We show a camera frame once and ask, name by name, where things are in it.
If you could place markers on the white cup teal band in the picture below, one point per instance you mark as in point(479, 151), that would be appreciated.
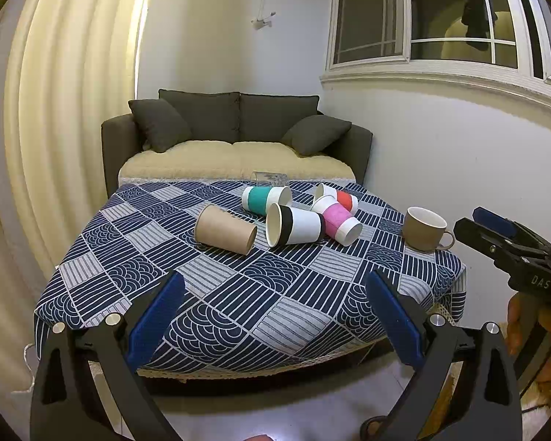
point(257, 199)

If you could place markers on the left dark throw pillow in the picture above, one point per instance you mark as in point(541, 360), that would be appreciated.
point(162, 125)

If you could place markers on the right dark throw pillow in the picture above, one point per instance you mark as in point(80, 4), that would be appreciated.
point(313, 134)

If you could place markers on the tan ceramic mug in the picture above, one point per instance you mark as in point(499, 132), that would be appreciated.
point(426, 231)

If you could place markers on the white cup black band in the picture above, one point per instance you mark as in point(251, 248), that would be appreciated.
point(292, 226)

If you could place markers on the small item on sofa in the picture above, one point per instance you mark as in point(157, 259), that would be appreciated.
point(271, 177)

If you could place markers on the dark throw pillow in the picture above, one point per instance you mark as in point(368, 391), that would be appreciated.
point(313, 134)
point(162, 125)

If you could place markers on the thumb at bottom edge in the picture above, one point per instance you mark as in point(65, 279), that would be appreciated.
point(263, 437)

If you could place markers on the white cup pink band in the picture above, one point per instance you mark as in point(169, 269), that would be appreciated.
point(339, 223)

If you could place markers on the white cup red band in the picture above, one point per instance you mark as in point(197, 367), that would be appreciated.
point(347, 200)

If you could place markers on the cream sofa seat blanket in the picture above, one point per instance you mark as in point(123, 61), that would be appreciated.
point(211, 159)

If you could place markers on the brown kraft paper cup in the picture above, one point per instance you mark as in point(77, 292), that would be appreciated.
point(218, 228)

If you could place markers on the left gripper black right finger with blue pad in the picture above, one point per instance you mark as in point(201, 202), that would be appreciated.
point(463, 386)

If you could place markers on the white framed window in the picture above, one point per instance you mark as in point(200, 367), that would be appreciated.
point(500, 46)

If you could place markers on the person's hand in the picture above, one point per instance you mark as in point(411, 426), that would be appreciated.
point(529, 339)

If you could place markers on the dark grey sofa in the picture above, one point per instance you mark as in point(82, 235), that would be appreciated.
point(230, 117)

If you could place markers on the blue patterned tablecloth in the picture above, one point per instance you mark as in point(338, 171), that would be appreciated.
point(272, 310)

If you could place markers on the cream pleated curtain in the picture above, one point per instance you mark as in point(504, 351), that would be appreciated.
point(65, 67)

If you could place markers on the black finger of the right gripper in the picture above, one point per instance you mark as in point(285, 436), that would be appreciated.
point(498, 238)

